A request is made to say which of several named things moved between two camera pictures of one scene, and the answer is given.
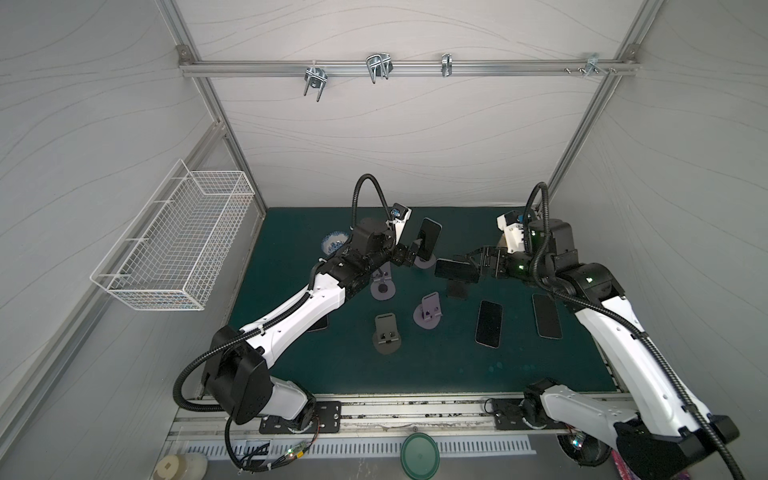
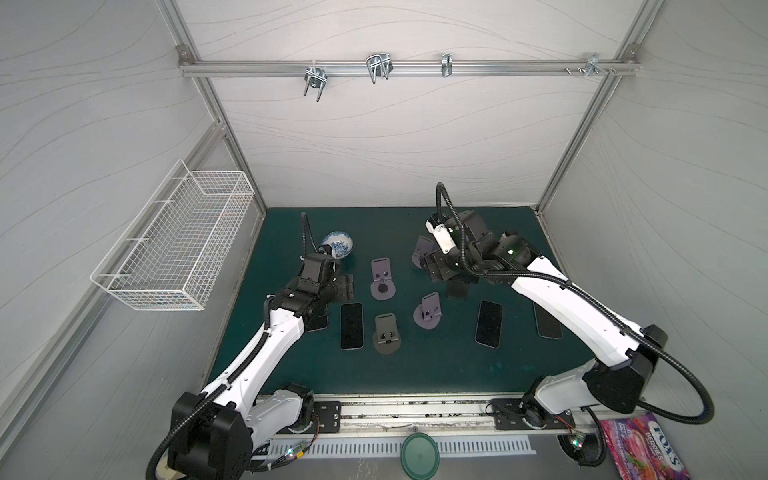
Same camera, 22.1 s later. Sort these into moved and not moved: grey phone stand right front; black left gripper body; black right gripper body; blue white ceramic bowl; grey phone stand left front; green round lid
Moved: black right gripper body; black left gripper body
Not moved: grey phone stand right front; blue white ceramic bowl; grey phone stand left front; green round lid
